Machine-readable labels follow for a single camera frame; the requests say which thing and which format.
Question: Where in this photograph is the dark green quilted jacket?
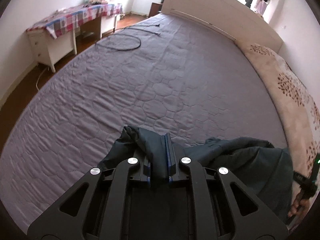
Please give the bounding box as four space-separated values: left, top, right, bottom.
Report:
98 126 293 222

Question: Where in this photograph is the person's right hand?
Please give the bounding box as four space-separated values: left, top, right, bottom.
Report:
288 190 310 219

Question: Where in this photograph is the beige floral duvet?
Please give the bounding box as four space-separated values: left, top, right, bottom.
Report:
235 41 320 231

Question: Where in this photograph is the grey quilted bed cover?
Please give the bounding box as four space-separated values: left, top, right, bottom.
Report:
1 15 287 232

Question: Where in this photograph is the white drawer desk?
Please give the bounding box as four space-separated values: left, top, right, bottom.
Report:
27 17 102 73

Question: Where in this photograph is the white bed headboard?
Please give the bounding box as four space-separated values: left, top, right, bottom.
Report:
161 0 283 53

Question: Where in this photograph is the plaid tablecloth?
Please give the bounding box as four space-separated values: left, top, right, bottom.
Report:
26 3 123 39

